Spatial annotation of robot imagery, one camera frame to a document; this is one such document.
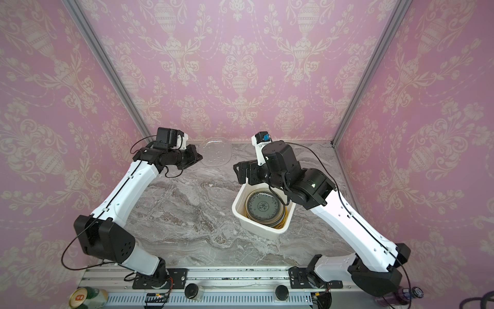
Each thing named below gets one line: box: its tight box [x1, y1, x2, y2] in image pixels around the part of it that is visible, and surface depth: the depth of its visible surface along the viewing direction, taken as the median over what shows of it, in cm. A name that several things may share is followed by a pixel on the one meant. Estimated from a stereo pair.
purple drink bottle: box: [374, 285, 424, 307], surface depth 60 cm
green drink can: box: [69, 286, 109, 309], surface depth 64 cm
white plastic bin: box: [231, 177, 296, 239], surface depth 74 cm
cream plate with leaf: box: [244, 187, 287, 227], surface depth 89 cm
